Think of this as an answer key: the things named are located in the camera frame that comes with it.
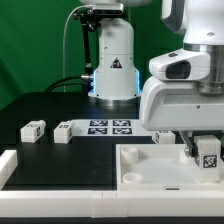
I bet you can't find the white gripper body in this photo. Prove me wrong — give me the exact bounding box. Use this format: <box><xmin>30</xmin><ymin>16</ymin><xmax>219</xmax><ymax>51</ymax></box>
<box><xmin>139</xmin><ymin>77</ymin><xmax>224</xmax><ymax>131</ymax></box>

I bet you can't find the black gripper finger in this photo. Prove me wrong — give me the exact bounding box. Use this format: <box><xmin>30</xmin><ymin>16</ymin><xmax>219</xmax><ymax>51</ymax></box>
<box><xmin>179</xmin><ymin>131</ymin><xmax>193</xmax><ymax>157</ymax></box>

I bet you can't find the white square table top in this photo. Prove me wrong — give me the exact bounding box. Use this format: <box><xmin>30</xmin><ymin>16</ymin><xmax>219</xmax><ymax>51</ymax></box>
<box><xmin>116</xmin><ymin>144</ymin><xmax>224</xmax><ymax>191</ymax></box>

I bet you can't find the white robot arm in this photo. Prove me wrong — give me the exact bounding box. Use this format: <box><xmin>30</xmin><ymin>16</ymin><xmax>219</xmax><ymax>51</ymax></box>
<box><xmin>80</xmin><ymin>0</ymin><xmax>224</xmax><ymax>139</ymax></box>

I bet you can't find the white fiducial marker sheet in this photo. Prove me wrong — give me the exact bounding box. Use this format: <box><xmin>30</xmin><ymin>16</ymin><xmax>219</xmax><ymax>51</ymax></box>
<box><xmin>73</xmin><ymin>119</ymin><xmax>151</xmax><ymax>136</ymax></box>

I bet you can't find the green backdrop curtain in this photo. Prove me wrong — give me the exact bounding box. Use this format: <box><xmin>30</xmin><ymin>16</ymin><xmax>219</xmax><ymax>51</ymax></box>
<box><xmin>0</xmin><ymin>0</ymin><xmax>182</xmax><ymax>108</ymax></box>

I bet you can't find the white U-shaped obstacle fence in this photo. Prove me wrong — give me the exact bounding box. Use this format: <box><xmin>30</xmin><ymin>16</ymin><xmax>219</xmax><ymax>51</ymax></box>
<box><xmin>0</xmin><ymin>150</ymin><xmax>224</xmax><ymax>218</ymax></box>

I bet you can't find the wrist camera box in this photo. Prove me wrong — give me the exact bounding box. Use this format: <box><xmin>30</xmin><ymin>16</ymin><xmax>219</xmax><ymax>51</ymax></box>
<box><xmin>149</xmin><ymin>49</ymin><xmax>211</xmax><ymax>81</ymax></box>

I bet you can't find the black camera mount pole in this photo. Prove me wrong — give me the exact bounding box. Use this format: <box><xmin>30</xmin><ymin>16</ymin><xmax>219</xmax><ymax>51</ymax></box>
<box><xmin>74</xmin><ymin>8</ymin><xmax>100</xmax><ymax>92</ymax></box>

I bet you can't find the black cable bundle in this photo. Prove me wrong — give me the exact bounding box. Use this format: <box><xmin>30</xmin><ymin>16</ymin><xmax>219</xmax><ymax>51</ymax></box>
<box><xmin>44</xmin><ymin>75</ymin><xmax>91</xmax><ymax>93</ymax></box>

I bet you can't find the white cable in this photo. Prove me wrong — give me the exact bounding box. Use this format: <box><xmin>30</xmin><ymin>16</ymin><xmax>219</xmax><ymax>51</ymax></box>
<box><xmin>62</xmin><ymin>4</ymin><xmax>93</xmax><ymax>93</ymax></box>

